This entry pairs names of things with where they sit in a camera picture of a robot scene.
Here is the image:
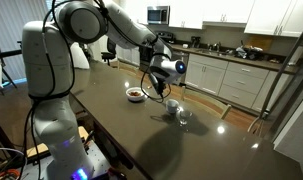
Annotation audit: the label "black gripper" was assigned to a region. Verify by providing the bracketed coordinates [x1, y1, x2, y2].
[148, 73, 167, 97]

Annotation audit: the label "black coffee maker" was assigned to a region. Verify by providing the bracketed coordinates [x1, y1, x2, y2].
[190, 35, 202, 49]

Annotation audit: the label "brown food pieces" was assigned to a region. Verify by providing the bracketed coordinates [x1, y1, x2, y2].
[128, 90, 142, 98]

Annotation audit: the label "wooden cutting board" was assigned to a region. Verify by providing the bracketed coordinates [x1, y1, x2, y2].
[247, 34, 274, 51]

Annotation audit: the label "pile of dishes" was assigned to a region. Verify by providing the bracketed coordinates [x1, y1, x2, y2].
[235, 44, 264, 61]

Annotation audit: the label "gray vertical curtain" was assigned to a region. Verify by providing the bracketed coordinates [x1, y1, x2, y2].
[0, 0, 51, 81]

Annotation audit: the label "stainless steel refrigerator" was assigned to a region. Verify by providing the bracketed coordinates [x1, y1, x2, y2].
[247, 19, 303, 180]

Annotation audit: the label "orange cable bundle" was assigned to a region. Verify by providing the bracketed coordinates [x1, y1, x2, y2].
[0, 168, 23, 180]

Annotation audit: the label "white lower kitchen cabinets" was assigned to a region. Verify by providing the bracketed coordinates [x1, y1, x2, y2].
[184, 53, 292, 113]

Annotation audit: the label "wooden base board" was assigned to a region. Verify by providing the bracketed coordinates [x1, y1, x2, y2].
[25, 128, 91, 158]

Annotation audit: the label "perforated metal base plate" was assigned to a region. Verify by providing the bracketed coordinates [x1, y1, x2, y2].
[19, 139, 113, 180]

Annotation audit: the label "black kitchen stove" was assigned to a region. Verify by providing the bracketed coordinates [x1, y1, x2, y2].
[139, 30, 176, 73]

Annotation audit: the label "metal sink faucet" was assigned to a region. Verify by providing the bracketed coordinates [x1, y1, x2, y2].
[212, 41, 222, 53]

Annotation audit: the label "pale wooden chair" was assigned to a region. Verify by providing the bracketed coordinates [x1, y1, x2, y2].
[180, 83, 233, 121]

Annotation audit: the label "white window blinds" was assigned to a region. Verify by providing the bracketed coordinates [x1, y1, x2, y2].
[45, 0, 64, 14]

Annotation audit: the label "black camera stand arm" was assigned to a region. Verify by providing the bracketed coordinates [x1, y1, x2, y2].
[0, 40, 24, 61]

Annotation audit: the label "light gray cup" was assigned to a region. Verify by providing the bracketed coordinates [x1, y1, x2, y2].
[165, 98, 180, 115]

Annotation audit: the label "white upper kitchen cabinets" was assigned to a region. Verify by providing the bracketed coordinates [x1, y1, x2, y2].
[119, 0, 303, 39]

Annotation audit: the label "black office chair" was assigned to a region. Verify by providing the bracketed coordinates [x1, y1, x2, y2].
[100, 38, 118, 67]

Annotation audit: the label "stainless steel dishwasher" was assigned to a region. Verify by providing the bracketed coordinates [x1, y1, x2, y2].
[172, 49, 190, 84]

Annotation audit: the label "clear drinking glass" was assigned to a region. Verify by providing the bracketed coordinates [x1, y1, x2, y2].
[178, 109, 193, 127]

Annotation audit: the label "dark kitchen countertop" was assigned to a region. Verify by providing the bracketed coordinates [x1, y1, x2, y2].
[170, 43, 299, 75]

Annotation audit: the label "stainless steel microwave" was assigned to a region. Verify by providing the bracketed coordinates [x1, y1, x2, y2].
[146, 5, 171, 26]

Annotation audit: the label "white kitchen cabinets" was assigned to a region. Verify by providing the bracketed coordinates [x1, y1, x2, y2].
[184, 53, 292, 113]
[119, 0, 303, 39]

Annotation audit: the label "white ceramic bowl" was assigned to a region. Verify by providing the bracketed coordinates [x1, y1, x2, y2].
[125, 86, 146, 103]

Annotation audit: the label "white molded chair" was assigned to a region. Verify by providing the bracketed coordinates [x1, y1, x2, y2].
[70, 42, 91, 70]

